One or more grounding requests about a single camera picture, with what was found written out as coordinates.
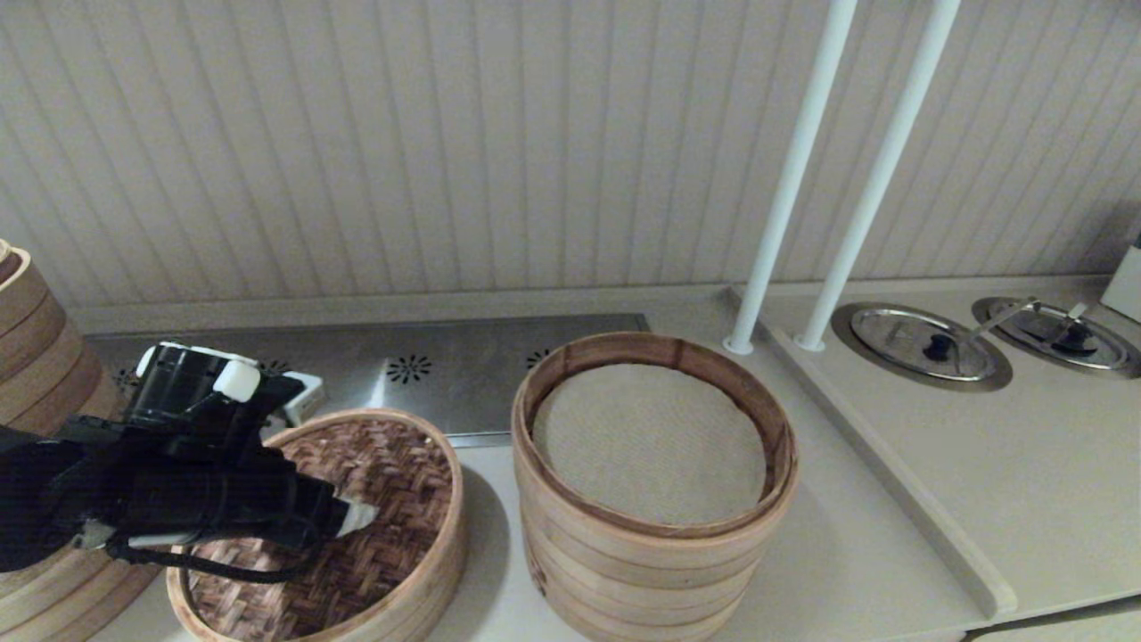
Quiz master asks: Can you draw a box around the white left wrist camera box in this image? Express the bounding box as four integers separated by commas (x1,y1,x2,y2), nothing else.
283,372,325,427

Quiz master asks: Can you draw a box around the single bamboo steamer tray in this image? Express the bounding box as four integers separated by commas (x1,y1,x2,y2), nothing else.
352,526,471,642

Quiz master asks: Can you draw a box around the beige mesh liner in tall stack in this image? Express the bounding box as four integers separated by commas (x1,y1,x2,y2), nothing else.
532,363,768,525

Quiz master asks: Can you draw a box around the white container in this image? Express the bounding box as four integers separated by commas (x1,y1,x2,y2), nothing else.
1101,234,1141,324

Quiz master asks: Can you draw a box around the round steel lid with black knob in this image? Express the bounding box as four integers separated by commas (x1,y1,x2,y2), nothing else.
972,297,1141,381
831,301,1014,393

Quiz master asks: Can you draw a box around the woven bamboo steamer lid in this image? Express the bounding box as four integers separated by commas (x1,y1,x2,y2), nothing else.
167,408,469,642

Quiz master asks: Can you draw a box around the steel vent panel with flower holes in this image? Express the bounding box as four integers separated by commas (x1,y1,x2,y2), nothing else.
85,314,650,447

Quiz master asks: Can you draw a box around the white metal pole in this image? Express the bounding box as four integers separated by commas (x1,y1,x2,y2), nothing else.
795,0,962,352
724,0,858,356

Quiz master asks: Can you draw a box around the wide bamboo steamer stack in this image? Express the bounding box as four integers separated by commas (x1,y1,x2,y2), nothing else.
0,239,163,642

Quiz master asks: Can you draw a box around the tall bamboo steamer basket stack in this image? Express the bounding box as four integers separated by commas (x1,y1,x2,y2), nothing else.
511,332,799,642

